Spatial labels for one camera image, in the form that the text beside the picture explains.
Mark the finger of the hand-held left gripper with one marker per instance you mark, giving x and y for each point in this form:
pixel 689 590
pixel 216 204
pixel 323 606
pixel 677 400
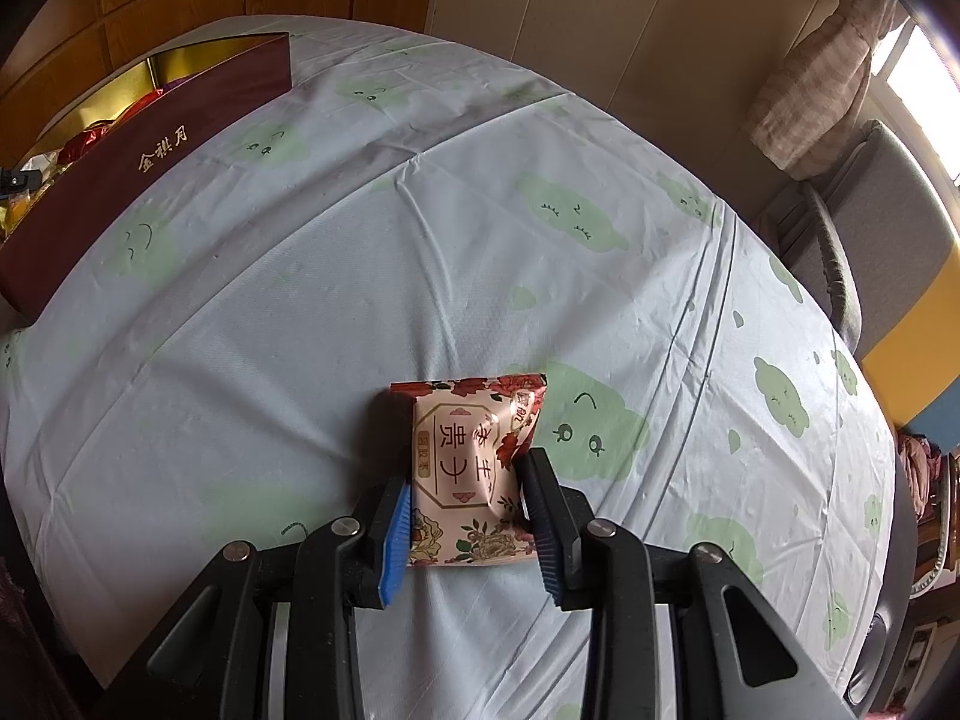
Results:
pixel 19 180

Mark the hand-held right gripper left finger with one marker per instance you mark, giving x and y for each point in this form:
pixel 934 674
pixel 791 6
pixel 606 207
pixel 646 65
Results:
pixel 394 540

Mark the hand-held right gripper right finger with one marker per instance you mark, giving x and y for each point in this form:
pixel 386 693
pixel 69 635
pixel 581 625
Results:
pixel 544 540

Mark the orange yellow snack packet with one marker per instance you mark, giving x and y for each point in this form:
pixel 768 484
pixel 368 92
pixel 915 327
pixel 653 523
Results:
pixel 15 206

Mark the plain red snack packet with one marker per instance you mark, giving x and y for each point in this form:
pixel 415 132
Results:
pixel 82 142

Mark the square gold-lined tin box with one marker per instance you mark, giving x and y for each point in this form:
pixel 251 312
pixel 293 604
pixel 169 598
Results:
pixel 112 165

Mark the red floral snack packet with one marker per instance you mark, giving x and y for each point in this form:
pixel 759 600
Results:
pixel 465 465

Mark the white green-print tablecloth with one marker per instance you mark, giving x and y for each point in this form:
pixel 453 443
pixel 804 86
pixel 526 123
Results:
pixel 375 277

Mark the red patterned cloth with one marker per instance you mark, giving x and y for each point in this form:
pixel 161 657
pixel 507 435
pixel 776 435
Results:
pixel 919 465

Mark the grey yellow blue armchair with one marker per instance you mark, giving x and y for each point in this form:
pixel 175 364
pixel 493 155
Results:
pixel 885 240

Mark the pale checked curtain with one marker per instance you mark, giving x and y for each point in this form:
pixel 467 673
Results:
pixel 817 75

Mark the bright window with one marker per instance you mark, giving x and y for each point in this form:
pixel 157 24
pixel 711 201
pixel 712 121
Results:
pixel 937 112

